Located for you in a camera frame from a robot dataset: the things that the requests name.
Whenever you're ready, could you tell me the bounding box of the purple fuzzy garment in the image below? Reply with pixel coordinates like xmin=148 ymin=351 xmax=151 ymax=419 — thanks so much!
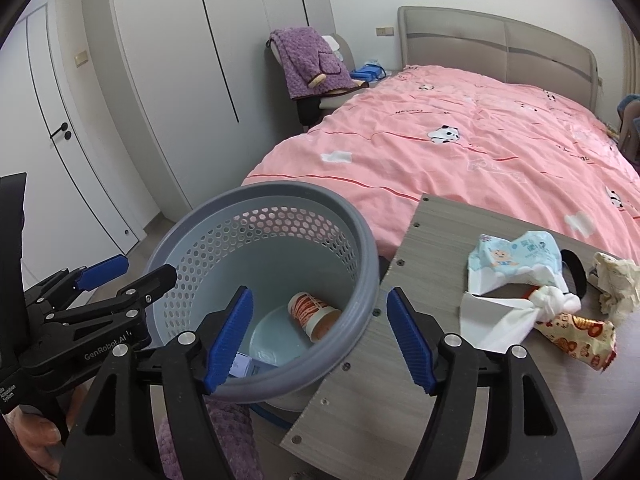
xmin=269 ymin=27 xmax=357 ymax=102

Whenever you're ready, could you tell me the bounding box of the light blue wet wipes pack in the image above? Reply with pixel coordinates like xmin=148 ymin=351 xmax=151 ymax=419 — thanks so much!
xmin=467 ymin=230 xmax=571 ymax=295

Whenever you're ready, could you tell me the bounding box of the white paper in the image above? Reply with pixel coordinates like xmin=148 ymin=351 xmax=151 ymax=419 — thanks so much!
xmin=590 ymin=251 xmax=640 ymax=328

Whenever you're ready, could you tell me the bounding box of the grey bed headboard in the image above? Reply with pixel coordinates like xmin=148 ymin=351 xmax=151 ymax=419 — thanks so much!
xmin=397 ymin=6 xmax=599 ymax=120

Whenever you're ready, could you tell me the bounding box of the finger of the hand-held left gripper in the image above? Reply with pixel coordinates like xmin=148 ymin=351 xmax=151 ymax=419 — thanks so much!
xmin=24 ymin=254 xmax=130 ymax=307
xmin=45 ymin=262 xmax=179 ymax=327

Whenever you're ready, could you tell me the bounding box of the white wardrobe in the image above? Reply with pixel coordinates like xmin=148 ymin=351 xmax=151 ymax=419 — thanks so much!
xmin=82 ymin=0 xmax=336 ymax=211

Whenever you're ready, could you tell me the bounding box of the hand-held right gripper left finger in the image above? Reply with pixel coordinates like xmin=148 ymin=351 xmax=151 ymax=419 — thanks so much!
xmin=60 ymin=285 xmax=256 ymax=480

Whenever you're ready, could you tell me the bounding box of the red white paper cup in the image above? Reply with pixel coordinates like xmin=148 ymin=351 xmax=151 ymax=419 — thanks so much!
xmin=287 ymin=291 xmax=343 ymax=343

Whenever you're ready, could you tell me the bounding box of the white door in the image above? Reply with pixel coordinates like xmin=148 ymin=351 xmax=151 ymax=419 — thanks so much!
xmin=0 ymin=2 xmax=146 ymax=281

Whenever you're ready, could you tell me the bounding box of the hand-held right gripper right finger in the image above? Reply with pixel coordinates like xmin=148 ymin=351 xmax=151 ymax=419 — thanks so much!
xmin=386 ymin=286 xmax=583 ymax=480

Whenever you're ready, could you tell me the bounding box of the purple cartoon carton box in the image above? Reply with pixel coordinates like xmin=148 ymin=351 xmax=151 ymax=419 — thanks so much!
xmin=227 ymin=352 xmax=266 ymax=378

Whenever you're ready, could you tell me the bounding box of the white tissue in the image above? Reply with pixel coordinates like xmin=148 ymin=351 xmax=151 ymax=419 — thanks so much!
xmin=459 ymin=285 xmax=582 ymax=352

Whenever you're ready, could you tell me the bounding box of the beige chair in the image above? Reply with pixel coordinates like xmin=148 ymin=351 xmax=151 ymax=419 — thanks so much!
xmin=272 ymin=34 xmax=371 ymax=133

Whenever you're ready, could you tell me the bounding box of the red printed snack wrapper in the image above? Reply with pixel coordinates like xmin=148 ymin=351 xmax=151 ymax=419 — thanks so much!
xmin=532 ymin=311 xmax=617 ymax=372

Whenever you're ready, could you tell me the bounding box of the black strap loop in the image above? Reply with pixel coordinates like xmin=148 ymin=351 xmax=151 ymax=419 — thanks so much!
xmin=561 ymin=248 xmax=590 ymax=297

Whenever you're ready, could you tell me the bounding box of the person's left hand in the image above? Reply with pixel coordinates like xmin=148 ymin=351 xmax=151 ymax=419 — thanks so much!
xmin=2 ymin=405 xmax=70 ymax=480

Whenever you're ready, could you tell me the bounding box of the grey perforated plastic basket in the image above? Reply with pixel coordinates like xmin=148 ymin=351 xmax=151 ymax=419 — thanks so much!
xmin=142 ymin=181 xmax=382 ymax=405

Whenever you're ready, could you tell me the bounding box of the pink bed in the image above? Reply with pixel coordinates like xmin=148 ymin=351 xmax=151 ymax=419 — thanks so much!
xmin=241 ymin=64 xmax=640 ymax=273

